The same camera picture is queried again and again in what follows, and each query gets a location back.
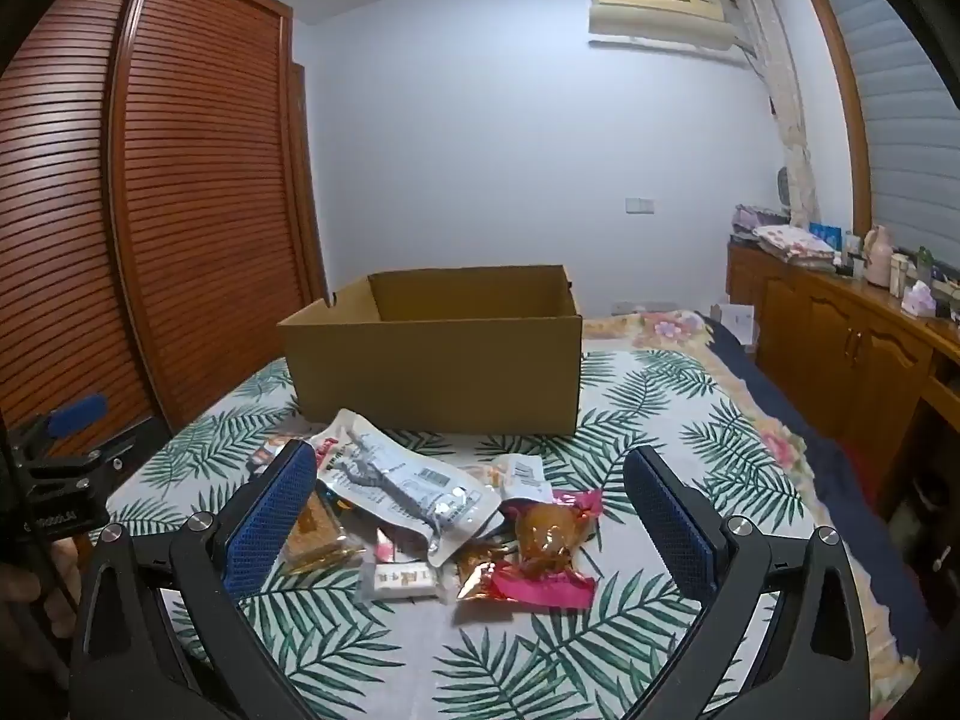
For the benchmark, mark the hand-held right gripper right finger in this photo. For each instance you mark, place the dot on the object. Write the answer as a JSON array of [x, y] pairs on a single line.
[[671, 532]]

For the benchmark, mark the white wall switch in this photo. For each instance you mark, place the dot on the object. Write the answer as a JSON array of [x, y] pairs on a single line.
[[639, 204]]

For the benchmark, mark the pink kettle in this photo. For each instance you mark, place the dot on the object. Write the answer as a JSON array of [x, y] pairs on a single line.
[[876, 259]]

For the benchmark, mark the green bottle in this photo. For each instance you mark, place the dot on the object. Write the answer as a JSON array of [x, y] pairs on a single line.
[[924, 266]]

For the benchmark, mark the floral blanket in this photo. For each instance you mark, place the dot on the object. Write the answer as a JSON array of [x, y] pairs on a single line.
[[660, 330]]

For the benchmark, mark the small white snack packet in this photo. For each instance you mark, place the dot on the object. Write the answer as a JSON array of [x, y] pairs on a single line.
[[397, 581]]

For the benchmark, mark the wall air conditioner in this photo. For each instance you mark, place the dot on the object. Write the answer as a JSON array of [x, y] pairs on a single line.
[[660, 11]]

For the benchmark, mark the leaf print bedsheet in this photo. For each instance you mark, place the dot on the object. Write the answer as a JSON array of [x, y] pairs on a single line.
[[645, 405]]

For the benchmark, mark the orange white snack packet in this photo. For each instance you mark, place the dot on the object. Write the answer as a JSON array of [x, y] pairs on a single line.
[[517, 476]]

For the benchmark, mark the white red snack packet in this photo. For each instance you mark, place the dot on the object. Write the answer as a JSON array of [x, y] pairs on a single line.
[[264, 454]]

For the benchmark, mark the wooden window frame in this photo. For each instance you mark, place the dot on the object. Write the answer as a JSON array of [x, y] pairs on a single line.
[[844, 105]]

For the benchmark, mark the purple bag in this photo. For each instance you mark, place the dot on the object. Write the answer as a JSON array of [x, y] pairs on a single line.
[[754, 217]]

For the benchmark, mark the white wall power strip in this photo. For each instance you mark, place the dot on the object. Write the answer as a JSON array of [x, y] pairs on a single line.
[[645, 307]]

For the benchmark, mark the blue box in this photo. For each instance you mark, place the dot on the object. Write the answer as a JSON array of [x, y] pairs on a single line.
[[825, 234]]

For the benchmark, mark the person's left hand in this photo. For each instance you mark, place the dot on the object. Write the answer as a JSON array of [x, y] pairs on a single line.
[[26, 591]]

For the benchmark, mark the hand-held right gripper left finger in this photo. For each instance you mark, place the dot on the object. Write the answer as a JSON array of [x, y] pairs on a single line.
[[270, 521]]

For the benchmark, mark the wooden sideboard cabinet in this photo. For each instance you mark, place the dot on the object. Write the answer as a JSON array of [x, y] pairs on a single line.
[[840, 345]]

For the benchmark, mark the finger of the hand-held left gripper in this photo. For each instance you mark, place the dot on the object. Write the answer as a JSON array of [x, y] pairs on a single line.
[[124, 446], [75, 412]]

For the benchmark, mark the brown cardboard box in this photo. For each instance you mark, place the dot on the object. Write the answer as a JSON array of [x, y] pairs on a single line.
[[435, 360]]

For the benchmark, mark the dark blue bedsheet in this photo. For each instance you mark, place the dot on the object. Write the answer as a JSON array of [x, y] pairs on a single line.
[[840, 465]]

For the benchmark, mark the white paper box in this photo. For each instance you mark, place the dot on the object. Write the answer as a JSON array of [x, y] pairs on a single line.
[[735, 326]]

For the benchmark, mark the pink drumstick snack packet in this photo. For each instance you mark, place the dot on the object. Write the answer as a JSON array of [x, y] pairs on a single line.
[[547, 532]]

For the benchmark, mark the copper foil snack packet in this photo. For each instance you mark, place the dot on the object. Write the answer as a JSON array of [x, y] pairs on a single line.
[[476, 566]]

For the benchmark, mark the clear cracker snack packet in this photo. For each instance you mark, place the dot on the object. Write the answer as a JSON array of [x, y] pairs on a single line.
[[315, 532]]

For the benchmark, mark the folded floral cloth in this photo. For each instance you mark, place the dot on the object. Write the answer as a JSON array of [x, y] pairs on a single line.
[[795, 244]]

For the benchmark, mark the white grey snack packet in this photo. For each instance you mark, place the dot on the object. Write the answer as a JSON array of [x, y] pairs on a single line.
[[390, 480]]

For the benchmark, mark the floral curtain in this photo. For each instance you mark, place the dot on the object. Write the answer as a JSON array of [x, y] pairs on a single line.
[[787, 105]]

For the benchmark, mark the window blind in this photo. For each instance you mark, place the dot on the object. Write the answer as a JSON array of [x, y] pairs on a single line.
[[900, 127]]

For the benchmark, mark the wooden louvred wardrobe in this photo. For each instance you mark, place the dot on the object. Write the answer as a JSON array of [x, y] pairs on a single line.
[[187, 202]]

